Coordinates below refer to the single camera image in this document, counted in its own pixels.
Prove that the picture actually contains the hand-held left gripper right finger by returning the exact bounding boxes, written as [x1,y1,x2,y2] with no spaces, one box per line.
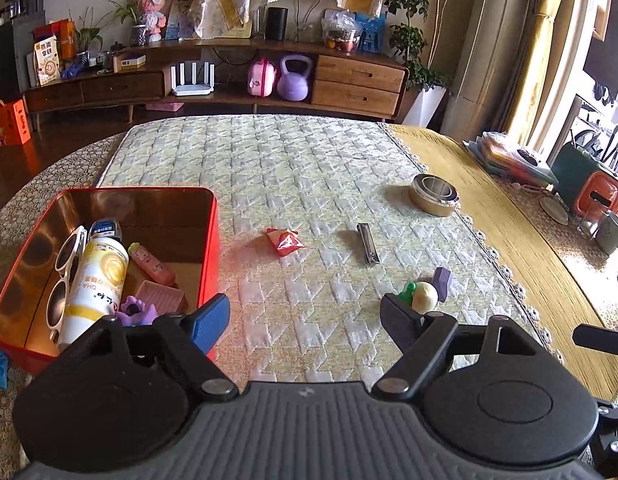
[371,292,564,402]

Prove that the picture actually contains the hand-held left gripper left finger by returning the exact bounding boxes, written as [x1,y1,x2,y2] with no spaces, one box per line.
[56,294,240,403]

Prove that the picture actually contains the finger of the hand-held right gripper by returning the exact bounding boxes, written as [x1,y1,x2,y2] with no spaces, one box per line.
[573,324,618,358]
[586,396,618,480]

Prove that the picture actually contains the green and cream toy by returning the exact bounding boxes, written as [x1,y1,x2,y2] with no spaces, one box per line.
[400,281,438,313]

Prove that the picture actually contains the pink ridged plastic toy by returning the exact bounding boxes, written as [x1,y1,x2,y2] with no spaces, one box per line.
[131,280,188,317]

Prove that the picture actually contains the small purple block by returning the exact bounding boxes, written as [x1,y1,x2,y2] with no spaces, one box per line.
[431,266,454,303]

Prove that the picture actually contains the purple cartoon figurine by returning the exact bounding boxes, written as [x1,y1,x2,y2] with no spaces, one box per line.
[113,296,162,328]

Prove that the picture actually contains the pink cartoon tube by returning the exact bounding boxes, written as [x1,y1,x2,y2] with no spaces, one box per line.
[128,242,177,285]

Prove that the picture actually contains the metal nail clipper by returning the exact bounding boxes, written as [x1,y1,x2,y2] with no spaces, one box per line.
[356,223,380,265]

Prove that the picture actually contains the red snack packet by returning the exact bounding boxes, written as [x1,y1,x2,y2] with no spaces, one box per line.
[266,227,307,258]

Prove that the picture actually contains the yellow and white bottle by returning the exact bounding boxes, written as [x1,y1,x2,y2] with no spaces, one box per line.
[56,237,130,351]

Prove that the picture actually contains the round metal ashtray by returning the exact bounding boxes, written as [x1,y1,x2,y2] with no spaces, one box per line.
[409,174,460,217]

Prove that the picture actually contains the red tin box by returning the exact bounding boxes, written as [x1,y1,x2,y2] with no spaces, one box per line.
[0,187,220,376]

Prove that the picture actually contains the black oval packet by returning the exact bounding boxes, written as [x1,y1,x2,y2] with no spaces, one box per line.
[88,217,124,245]

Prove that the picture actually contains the white sunglasses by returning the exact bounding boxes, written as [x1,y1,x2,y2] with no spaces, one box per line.
[48,226,90,343]

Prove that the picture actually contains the green mug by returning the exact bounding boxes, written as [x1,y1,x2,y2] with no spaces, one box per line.
[594,210,618,256]

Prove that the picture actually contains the clear glass cup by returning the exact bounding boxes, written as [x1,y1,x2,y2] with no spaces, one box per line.
[576,195,607,238]

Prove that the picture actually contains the white round lid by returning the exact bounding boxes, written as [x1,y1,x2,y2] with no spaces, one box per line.
[539,195,570,226]

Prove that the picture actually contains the green and orange utensil box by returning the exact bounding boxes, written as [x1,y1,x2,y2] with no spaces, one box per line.
[551,142,618,223]

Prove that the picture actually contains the quilted cream mat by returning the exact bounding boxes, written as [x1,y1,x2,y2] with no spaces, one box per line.
[96,114,564,391]

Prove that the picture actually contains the bunch of kitchen utensils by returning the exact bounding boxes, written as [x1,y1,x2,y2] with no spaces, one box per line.
[569,125,618,176]

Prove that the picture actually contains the stack of colourful folders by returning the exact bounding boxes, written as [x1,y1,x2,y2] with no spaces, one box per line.
[463,131,560,188]

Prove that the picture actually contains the washing machine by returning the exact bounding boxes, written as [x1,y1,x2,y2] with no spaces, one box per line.
[569,92,618,176]

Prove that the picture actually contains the white router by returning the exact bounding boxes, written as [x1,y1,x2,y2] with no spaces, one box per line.
[170,60,214,97]

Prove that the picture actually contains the pink toy case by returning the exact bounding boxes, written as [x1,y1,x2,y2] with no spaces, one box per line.
[247,57,278,97]

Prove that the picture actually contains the purple kettlebell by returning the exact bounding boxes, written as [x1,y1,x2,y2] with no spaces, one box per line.
[277,56,312,102]

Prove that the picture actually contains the wooden television cabinet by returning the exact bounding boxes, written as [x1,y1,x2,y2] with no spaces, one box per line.
[23,37,410,133]

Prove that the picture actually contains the white and wood box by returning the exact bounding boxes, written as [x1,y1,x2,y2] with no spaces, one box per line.
[113,54,147,73]

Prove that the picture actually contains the orange gift bag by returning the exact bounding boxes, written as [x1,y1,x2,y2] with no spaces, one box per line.
[0,99,30,148]

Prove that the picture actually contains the tall potted tree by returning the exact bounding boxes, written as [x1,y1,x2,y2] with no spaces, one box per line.
[384,0,482,128]

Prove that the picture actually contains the yellow curtain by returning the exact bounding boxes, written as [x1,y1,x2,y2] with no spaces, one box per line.
[504,0,590,146]

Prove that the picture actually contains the blue paper bag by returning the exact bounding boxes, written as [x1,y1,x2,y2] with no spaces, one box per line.
[356,12,387,55]

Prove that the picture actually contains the plastic bag of fruit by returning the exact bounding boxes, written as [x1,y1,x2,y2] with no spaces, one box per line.
[321,10,360,53]

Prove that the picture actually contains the potted plant in patterned vase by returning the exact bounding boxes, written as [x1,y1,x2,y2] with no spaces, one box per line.
[109,0,150,47]

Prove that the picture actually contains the white standing air conditioner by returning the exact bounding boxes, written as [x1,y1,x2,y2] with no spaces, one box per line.
[441,0,530,133]

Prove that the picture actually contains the printed snack bag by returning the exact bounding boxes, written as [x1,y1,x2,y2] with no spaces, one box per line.
[33,37,62,86]

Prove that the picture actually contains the black cylinder speaker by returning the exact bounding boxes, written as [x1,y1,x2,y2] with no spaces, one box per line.
[265,6,288,41]

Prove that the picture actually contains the small green potted plant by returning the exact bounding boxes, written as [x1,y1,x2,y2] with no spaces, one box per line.
[69,7,112,66]

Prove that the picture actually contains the pink plush doll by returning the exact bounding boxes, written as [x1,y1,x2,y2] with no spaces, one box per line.
[138,0,170,43]

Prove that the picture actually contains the red gift box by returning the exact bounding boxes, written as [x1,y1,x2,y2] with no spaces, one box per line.
[36,19,77,61]

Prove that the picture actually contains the black mini fridge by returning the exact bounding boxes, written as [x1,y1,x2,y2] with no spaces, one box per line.
[0,22,40,96]

